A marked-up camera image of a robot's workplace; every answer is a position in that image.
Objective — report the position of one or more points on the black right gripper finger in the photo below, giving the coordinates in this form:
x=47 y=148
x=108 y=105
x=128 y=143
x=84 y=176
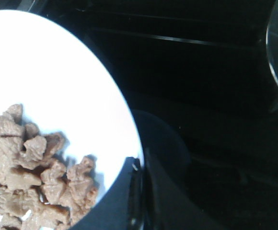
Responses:
x=121 y=208

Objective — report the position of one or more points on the brown meat pieces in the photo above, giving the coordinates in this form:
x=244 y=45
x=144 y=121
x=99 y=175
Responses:
x=37 y=190

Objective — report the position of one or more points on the light blue plate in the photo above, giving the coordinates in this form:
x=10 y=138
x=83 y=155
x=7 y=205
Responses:
x=63 y=87

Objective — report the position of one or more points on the black glass cooktop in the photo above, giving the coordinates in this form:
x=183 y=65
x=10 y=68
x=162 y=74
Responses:
x=196 y=75

